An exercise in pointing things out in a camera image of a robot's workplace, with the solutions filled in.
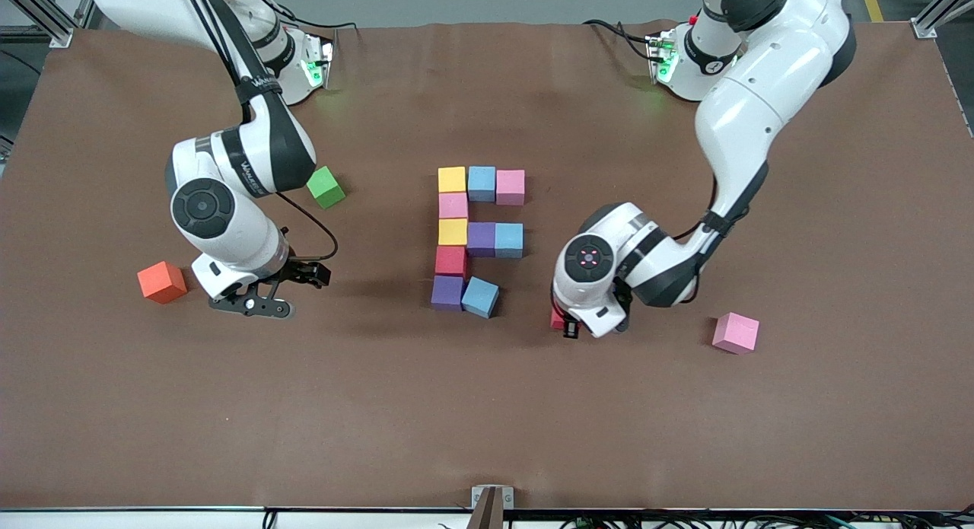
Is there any light blue foam cube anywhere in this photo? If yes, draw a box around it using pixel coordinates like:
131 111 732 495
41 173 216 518
461 276 501 319
495 222 525 260
466 165 497 203

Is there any purple foam cube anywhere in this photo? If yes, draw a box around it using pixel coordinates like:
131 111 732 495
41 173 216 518
466 221 497 258
431 275 466 312

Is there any green foam cube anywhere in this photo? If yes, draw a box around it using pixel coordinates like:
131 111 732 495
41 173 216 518
307 165 347 210

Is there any orange foam cube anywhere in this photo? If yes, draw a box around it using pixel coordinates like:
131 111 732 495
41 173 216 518
137 260 188 304

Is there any brown table cover sheet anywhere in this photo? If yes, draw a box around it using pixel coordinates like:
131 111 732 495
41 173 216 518
0 21 974 512

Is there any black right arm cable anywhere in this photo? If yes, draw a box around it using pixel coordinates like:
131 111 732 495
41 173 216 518
183 0 340 263

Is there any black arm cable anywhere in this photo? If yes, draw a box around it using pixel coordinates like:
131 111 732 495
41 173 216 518
673 171 733 245
183 0 340 263

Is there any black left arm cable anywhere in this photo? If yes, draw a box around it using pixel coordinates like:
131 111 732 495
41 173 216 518
673 171 733 245

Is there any grey metal bracket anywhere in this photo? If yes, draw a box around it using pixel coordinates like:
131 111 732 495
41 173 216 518
471 485 515 510

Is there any black base cable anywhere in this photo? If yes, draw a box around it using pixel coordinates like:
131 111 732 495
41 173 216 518
259 0 358 33
584 19 660 62

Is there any white table edge rail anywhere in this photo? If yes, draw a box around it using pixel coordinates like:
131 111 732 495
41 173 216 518
0 506 974 529

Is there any aluminium frame profile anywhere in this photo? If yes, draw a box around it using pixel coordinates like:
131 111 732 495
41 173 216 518
911 0 974 40
0 0 103 49

